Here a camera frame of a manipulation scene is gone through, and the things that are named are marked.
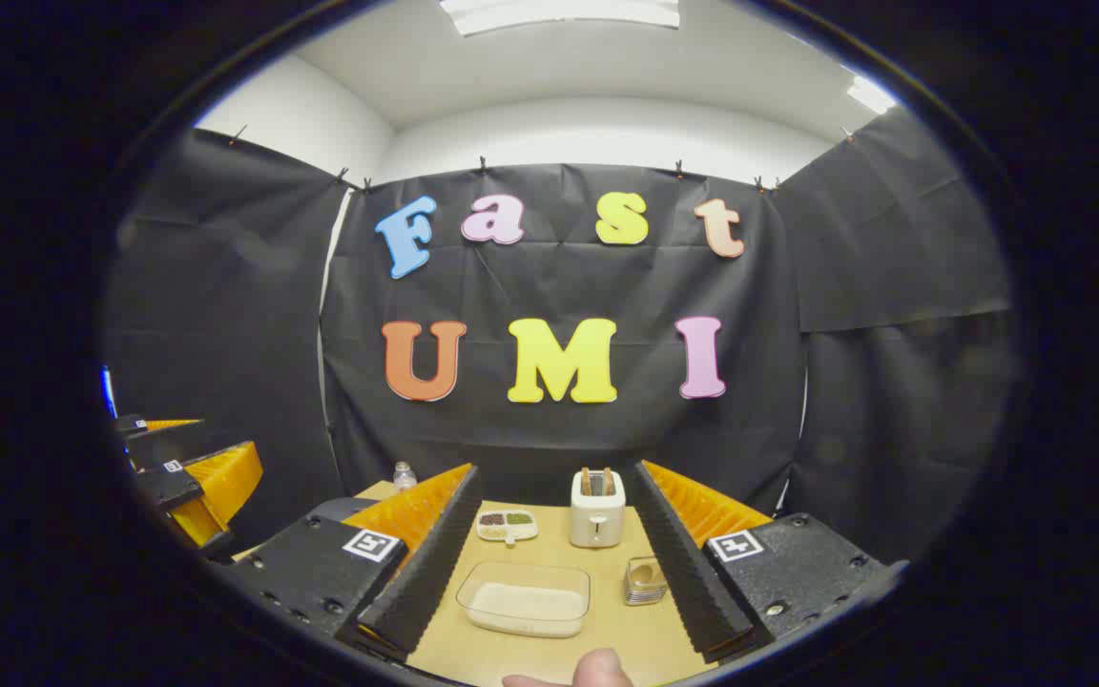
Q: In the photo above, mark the computer monitor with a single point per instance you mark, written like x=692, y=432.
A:
x=108, y=391

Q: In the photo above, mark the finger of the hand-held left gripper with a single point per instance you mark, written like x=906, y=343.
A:
x=168, y=487
x=130, y=426

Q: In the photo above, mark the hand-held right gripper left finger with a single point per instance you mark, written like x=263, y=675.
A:
x=425, y=572

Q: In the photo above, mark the brown beans pile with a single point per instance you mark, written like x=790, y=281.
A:
x=492, y=519

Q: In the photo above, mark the clear plastic drink bottle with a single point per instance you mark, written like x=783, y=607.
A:
x=404, y=477

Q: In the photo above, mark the large ceiling light panel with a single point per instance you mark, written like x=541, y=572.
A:
x=559, y=11

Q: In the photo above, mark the white divided dish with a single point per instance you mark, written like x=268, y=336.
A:
x=508, y=530

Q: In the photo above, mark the black backdrop cloth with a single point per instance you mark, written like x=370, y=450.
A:
x=559, y=286

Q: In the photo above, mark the white rice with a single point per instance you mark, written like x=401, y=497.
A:
x=526, y=606

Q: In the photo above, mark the small ceiling light panel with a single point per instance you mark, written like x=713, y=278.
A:
x=871, y=93

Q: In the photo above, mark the clear plastic rice container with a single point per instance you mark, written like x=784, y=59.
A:
x=523, y=572

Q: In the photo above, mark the toast slice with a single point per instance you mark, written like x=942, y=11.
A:
x=608, y=480
x=586, y=480

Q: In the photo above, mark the white toaster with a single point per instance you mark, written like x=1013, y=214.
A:
x=597, y=525

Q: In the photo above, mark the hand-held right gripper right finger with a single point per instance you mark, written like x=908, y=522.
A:
x=693, y=582

